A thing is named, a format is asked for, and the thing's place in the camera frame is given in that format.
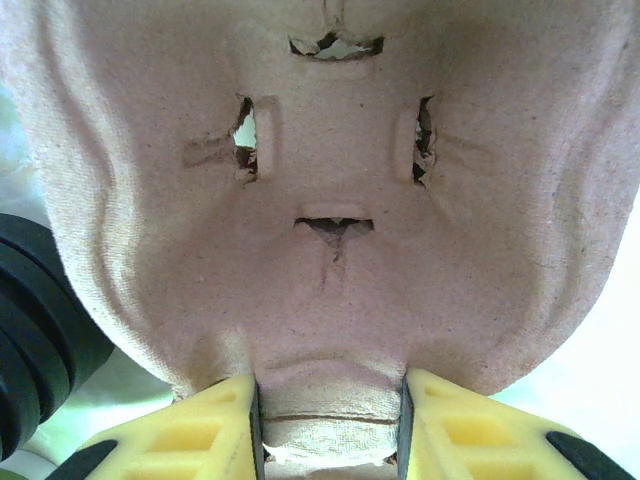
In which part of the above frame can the brown pulp cup carrier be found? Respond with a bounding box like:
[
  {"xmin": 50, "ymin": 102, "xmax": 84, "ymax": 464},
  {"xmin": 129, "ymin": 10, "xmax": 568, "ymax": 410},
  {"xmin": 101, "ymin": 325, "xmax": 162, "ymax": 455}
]
[{"xmin": 0, "ymin": 0, "xmax": 640, "ymax": 469}]

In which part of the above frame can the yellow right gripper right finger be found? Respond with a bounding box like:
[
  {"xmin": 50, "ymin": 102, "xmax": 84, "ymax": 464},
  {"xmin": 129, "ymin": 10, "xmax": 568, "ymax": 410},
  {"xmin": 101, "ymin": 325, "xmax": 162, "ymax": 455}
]
[{"xmin": 398, "ymin": 367, "xmax": 640, "ymax": 480}]

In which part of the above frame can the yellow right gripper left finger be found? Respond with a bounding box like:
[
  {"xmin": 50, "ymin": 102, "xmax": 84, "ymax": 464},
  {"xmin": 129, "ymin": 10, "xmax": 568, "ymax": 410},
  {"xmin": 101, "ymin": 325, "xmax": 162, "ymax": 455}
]
[{"xmin": 47, "ymin": 372, "xmax": 265, "ymax": 480}]

